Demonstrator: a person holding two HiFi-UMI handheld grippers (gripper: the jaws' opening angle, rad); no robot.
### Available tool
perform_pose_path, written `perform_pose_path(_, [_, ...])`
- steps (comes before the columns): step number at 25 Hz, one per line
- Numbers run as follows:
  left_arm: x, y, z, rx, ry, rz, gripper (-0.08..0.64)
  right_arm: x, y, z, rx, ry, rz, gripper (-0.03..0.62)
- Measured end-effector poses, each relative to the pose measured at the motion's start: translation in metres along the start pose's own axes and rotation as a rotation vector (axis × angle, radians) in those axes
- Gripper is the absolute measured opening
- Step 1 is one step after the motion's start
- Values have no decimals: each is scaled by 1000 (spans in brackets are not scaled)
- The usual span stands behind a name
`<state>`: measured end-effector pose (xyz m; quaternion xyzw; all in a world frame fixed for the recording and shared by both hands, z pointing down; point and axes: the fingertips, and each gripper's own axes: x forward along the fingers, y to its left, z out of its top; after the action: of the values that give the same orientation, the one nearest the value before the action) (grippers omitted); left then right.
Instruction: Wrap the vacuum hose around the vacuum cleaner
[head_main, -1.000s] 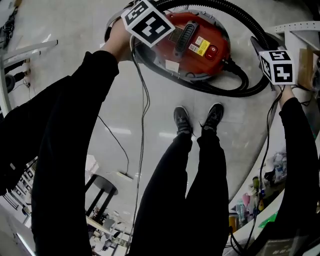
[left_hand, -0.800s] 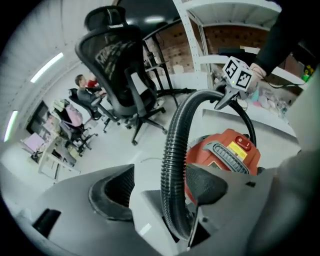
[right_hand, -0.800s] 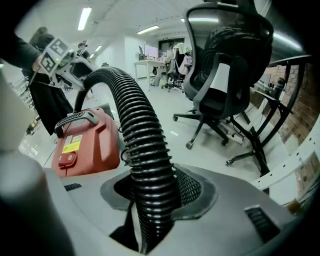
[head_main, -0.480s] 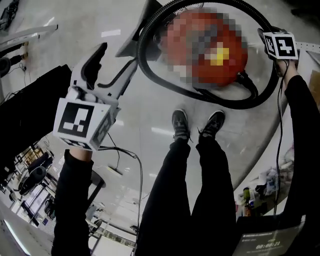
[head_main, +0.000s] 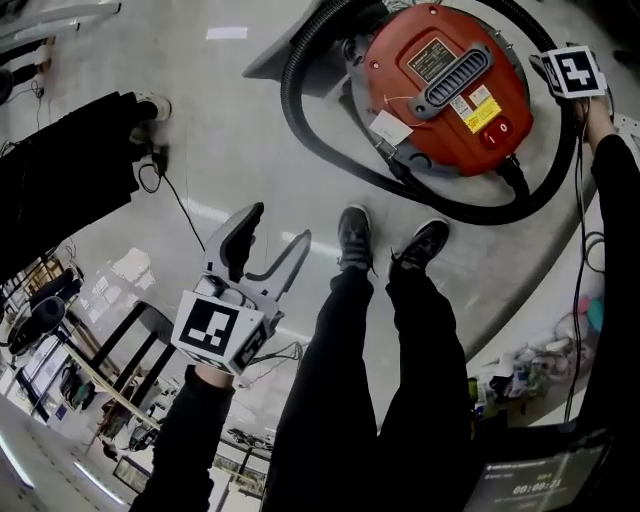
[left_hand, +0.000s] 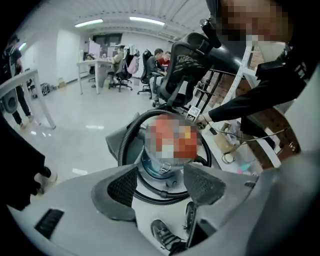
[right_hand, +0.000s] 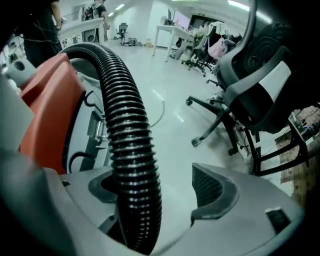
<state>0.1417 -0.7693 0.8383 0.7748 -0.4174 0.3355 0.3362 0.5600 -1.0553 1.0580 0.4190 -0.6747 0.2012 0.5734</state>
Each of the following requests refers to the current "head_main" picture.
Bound pile of small colourful items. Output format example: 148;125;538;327
467;294;609;416

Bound black tablet screen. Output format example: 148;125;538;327
462;427;616;512

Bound black padded seat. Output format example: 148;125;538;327
7;282;84;356

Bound person's right leg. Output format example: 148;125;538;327
374;264;474;512

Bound person's leg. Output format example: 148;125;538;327
262;264;379;512
374;264;474;512

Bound person's left shoe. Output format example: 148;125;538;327
335;204;374;274

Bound person's right forearm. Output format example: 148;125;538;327
572;94;640;281

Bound person's left forearm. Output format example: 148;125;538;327
130;363;236;512

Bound white paper tag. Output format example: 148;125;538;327
367;109;415;146

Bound dark wedge vacuum nozzle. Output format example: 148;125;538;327
242;0;371;99

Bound person's shoe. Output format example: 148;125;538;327
387;218;450;276
335;204;374;274

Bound person's left leg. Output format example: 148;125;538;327
262;264;379;512

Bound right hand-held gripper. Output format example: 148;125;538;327
528;44;607;100

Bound person's right shoe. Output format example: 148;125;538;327
387;218;450;276

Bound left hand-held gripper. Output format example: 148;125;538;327
170;202;312;376

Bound thin black cable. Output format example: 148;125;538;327
137;144;207;254

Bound red vacuum cleaner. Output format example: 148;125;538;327
339;0;536;181

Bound black vacuum hose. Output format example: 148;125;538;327
279;0;581;227

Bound black rig power cable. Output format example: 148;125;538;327
563;99;609;424

